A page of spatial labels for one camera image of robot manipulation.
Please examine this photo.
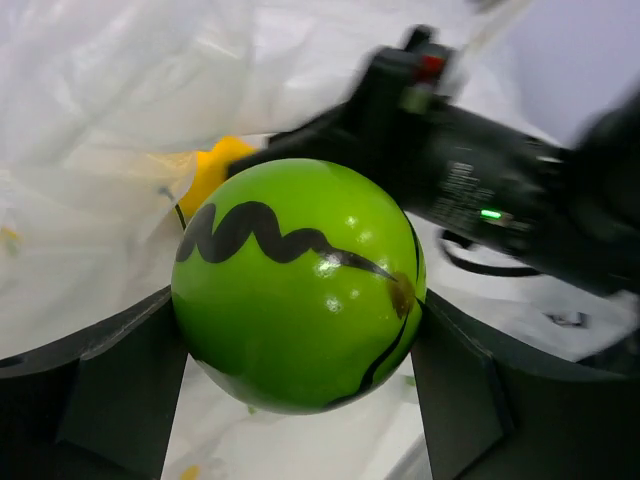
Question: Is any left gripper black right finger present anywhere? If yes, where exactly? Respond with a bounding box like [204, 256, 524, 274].
[412, 292, 639, 479]

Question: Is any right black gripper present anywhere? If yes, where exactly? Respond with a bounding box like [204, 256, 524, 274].
[228, 25, 639, 295]

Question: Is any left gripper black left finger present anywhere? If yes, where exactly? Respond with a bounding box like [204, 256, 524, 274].
[1, 288, 187, 479]

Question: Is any green fake lime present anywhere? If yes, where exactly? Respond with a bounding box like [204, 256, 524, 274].
[171, 159, 426, 414]

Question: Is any yellow fake lemon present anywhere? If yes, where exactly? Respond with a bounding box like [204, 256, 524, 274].
[178, 136, 256, 218]

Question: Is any clear plastic bag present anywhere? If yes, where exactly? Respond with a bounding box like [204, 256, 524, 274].
[1, 1, 639, 479]

